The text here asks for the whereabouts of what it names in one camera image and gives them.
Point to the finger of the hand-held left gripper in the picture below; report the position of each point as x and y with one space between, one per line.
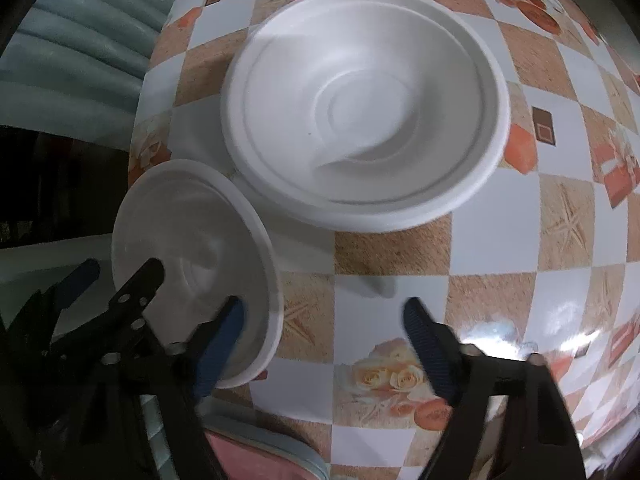
135 290
80 280

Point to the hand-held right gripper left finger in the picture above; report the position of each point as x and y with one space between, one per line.
220 350

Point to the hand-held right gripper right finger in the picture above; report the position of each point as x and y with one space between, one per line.
430 355

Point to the small white foam bowl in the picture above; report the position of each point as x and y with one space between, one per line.
200 240

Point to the large white foam bowl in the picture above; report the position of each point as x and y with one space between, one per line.
365 110

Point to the checkered printed tablecloth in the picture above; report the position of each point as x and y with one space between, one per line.
565 220

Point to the teal padded sofa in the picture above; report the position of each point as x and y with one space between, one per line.
85 25

